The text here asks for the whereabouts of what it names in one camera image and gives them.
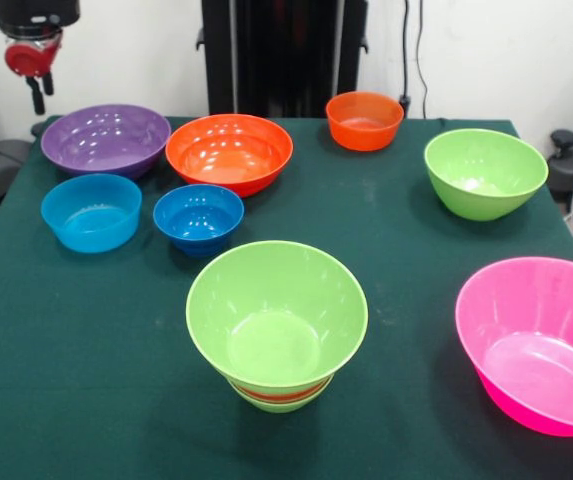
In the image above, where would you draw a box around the large orange bowl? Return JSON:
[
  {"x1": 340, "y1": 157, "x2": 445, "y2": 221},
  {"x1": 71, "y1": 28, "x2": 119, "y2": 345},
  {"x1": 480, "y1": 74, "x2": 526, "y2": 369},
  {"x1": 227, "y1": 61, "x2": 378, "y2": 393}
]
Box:
[{"x1": 164, "y1": 113, "x2": 295, "y2": 199}]

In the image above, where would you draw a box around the large pink bowl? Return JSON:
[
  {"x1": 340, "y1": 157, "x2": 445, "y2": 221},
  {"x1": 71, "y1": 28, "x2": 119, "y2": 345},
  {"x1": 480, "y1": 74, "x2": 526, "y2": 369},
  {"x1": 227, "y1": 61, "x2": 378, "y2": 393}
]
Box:
[{"x1": 454, "y1": 256, "x2": 573, "y2": 438}]

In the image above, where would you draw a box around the dark green table cloth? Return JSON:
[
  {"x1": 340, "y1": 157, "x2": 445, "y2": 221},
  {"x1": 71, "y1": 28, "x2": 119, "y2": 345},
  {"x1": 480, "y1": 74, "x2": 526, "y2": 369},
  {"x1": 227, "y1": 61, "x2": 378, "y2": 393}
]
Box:
[{"x1": 0, "y1": 115, "x2": 573, "y2": 480}]

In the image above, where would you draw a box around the large green bowl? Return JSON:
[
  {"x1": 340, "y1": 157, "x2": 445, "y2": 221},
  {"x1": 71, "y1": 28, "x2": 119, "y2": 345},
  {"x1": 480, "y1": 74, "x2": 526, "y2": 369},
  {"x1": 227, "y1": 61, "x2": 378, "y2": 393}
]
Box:
[
  {"x1": 424, "y1": 128, "x2": 550, "y2": 222},
  {"x1": 186, "y1": 240, "x2": 370, "y2": 395}
]

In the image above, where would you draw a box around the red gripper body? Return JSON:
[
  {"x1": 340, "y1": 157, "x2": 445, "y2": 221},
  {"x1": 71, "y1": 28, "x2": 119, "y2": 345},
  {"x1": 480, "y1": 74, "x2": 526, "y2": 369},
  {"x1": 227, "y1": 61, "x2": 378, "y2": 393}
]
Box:
[{"x1": 4, "y1": 30, "x2": 63, "y2": 79}]

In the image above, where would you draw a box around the black wall cable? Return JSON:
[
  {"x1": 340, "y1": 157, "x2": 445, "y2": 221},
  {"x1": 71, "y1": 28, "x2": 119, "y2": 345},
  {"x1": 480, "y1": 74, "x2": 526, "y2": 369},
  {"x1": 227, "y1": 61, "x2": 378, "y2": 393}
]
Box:
[{"x1": 395, "y1": 0, "x2": 430, "y2": 120}]

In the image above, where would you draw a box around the light blue translucent bowl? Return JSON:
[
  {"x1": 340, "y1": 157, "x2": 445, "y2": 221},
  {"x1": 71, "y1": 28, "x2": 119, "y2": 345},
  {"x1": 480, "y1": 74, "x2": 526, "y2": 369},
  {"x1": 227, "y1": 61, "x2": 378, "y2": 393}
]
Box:
[{"x1": 40, "y1": 172, "x2": 143, "y2": 254}]

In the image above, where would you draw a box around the purple bowl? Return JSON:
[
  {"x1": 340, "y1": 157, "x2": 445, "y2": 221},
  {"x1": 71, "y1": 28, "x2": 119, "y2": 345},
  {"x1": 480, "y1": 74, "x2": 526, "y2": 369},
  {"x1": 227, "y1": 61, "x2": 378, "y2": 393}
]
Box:
[{"x1": 40, "y1": 103, "x2": 173, "y2": 181}]

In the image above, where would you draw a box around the small translucent orange bowl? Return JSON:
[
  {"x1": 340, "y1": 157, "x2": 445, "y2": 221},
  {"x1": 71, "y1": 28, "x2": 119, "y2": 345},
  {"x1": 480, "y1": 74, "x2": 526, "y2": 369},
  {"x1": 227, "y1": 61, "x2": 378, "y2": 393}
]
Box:
[
  {"x1": 229, "y1": 377, "x2": 333, "y2": 404},
  {"x1": 325, "y1": 90, "x2": 406, "y2": 153}
]

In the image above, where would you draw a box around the small green bowl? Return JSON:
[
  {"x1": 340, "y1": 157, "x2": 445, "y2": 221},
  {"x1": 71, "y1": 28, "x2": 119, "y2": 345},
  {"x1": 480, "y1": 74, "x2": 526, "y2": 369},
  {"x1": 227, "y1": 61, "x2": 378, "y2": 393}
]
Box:
[{"x1": 225, "y1": 374, "x2": 336, "y2": 414}]

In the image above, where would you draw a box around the small dark blue bowl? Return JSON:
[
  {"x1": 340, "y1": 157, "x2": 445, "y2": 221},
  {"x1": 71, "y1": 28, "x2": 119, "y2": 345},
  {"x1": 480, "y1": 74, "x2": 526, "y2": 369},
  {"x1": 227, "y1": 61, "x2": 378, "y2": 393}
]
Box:
[{"x1": 152, "y1": 183, "x2": 245, "y2": 258}]

